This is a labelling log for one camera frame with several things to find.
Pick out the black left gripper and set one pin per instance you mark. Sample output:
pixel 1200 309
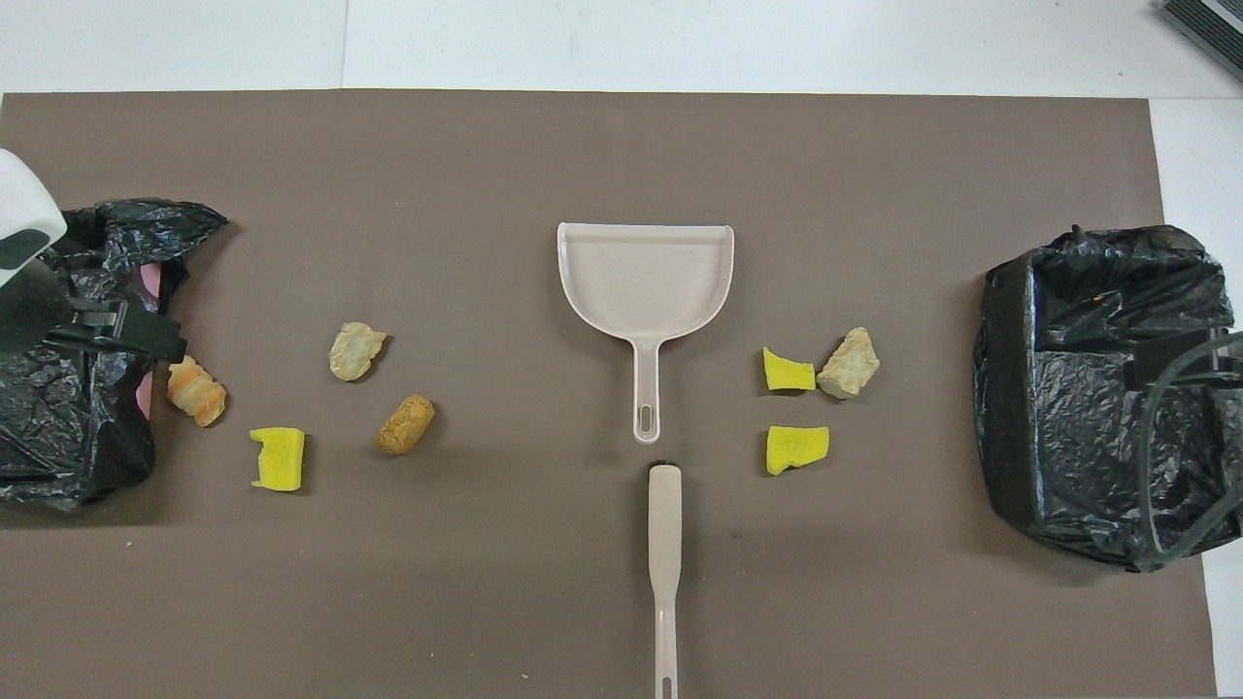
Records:
pixel 29 316

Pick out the orange ridged bread piece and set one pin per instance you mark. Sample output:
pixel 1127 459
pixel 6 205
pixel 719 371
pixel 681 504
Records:
pixel 197 391

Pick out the notched yellow sponge block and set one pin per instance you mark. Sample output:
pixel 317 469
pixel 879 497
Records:
pixel 280 458

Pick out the pale crusty bread chunk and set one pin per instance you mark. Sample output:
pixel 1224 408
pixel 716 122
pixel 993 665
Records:
pixel 354 351

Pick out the brown bread roll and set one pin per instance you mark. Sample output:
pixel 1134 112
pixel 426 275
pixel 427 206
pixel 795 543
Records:
pixel 405 424

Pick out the beige rough bread chunk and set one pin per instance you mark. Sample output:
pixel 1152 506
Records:
pixel 850 365

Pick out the yellow sponge piece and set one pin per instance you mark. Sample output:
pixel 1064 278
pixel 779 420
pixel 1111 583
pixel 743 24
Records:
pixel 785 374
pixel 796 449

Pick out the beige plastic dustpan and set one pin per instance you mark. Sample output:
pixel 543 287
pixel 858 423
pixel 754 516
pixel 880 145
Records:
pixel 641 282

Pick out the beige hand brush black bristles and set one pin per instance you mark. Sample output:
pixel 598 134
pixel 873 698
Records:
pixel 665 524

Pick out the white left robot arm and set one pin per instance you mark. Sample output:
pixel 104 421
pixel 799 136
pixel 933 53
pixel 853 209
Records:
pixel 24 204

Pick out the black bag bin pink inside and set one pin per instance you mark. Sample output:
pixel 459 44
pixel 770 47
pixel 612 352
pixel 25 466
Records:
pixel 58 437

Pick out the black bag lined bin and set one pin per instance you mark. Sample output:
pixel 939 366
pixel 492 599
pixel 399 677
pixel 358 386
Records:
pixel 1068 466

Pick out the dark ribbed grille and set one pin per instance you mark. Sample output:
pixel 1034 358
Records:
pixel 1209 24

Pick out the brown table mat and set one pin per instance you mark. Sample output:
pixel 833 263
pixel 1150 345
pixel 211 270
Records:
pixel 583 155

